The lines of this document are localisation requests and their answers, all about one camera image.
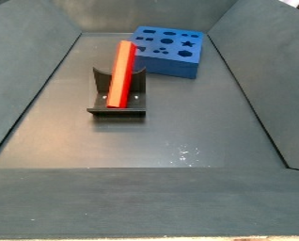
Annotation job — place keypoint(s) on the red hexagonal prism block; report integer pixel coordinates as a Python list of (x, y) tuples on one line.
[(122, 73)]

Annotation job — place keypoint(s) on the blue foam shape-sorter board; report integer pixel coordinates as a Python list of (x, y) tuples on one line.
[(168, 51)]

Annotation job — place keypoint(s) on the black curved cradle stand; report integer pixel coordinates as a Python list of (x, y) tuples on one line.
[(135, 108)]

